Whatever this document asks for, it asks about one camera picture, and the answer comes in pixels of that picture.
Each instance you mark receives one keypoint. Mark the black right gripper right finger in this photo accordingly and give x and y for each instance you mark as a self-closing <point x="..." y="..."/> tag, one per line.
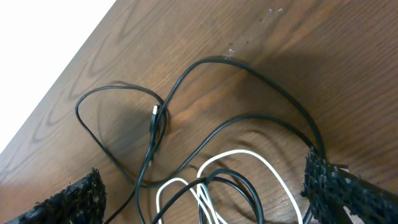
<point x="329" y="189"/>

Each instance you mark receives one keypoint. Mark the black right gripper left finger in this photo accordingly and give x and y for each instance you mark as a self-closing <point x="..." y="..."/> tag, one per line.
<point x="81" y="202"/>

